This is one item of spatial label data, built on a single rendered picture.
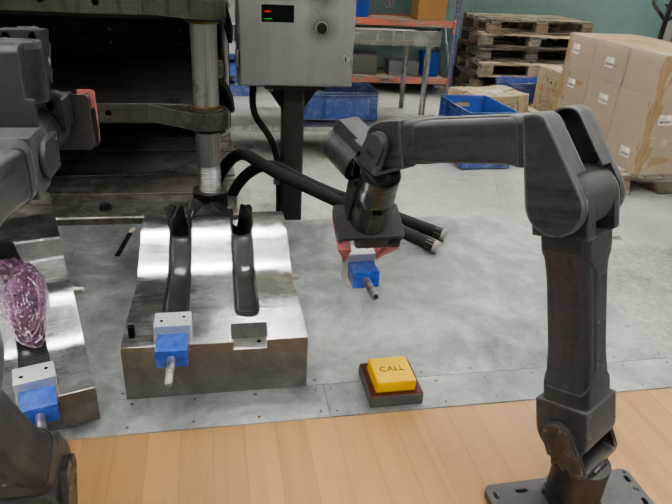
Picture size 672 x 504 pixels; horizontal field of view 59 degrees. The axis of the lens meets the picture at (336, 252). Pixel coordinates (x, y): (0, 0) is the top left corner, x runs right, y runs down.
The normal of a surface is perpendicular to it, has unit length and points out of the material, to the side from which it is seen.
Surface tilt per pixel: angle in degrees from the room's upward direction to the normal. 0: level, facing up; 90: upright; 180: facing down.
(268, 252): 28
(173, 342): 0
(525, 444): 0
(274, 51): 90
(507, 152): 96
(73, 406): 90
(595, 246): 76
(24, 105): 88
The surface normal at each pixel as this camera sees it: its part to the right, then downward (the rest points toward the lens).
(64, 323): 0.26, -0.59
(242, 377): 0.18, 0.44
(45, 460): 0.99, -0.14
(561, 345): -0.78, 0.24
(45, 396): 0.05, -0.90
